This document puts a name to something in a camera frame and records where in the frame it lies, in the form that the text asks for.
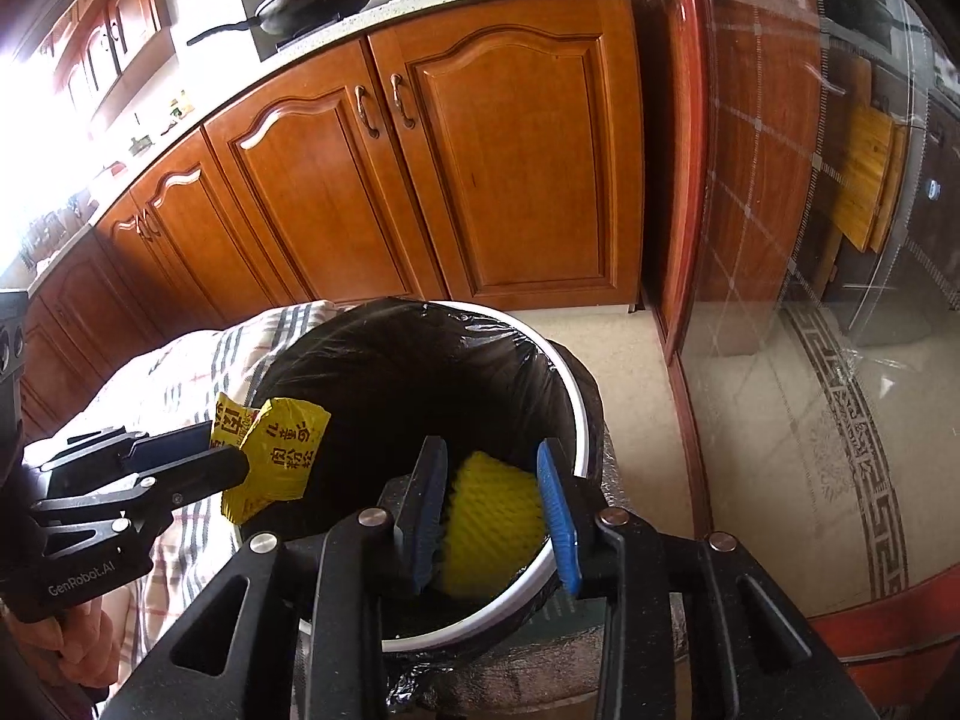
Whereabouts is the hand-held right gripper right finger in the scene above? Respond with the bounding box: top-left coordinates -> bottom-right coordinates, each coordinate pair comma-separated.
535,439 -> 878,720

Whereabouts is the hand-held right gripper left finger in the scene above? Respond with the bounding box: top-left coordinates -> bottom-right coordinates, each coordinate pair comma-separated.
97,436 -> 449,720

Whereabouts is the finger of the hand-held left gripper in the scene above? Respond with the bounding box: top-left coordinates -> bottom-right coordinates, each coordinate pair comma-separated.
22,422 -> 220,497
34,447 -> 251,542

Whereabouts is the yellow foam fruit net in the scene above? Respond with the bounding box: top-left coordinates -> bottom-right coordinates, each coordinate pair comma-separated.
439,451 -> 548,601

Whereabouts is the yellow printed wrapper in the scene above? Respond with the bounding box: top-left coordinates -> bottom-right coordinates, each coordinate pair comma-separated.
210,392 -> 333,527

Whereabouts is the white round trash bin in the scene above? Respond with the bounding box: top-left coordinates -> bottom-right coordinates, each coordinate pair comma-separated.
238,298 -> 605,653

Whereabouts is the white bin with black liner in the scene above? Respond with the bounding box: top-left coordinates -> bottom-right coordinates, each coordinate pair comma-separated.
238,297 -> 608,715

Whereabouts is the person's left hand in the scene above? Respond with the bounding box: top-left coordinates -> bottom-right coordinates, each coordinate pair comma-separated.
45,594 -> 125,691

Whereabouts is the plaid checked cloth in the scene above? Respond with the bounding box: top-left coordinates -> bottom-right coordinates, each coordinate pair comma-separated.
97,300 -> 350,698

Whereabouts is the narrow wooden cabinet door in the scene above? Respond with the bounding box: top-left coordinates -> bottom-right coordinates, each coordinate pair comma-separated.
135,127 -> 314,317
94,191 -> 227,332

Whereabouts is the utensil holder with chopsticks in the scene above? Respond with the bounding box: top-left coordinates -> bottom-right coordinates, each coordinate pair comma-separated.
24,211 -> 77,259

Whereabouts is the round glass table red rim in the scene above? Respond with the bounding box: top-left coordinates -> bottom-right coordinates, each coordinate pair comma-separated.
666,0 -> 960,720

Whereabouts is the arched wooden cabinet door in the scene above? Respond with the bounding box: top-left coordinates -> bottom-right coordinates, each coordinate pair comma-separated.
204,41 -> 452,306

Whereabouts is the wooden lower kitchen cabinet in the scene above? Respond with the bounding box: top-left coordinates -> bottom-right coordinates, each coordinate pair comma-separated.
15,0 -> 647,466

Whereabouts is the wooden kitchen cabinet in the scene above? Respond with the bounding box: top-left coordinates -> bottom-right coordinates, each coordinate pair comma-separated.
15,0 -> 178,137
15,0 -> 647,466

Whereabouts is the large wooden cabinet door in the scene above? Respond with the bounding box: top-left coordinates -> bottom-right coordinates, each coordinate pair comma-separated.
367,0 -> 646,310

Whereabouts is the wooden upper kitchen cabinet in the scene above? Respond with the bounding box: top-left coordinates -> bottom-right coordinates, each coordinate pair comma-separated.
15,0 -> 178,137

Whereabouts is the black gas stove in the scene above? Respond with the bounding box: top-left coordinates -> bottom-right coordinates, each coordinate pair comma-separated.
271,13 -> 362,55

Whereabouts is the light wooden chair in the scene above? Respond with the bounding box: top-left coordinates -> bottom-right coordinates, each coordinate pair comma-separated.
814,52 -> 913,287

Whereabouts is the metal cabinet door handle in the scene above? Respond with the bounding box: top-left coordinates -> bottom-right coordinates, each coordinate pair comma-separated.
388,73 -> 416,130
355,86 -> 381,140

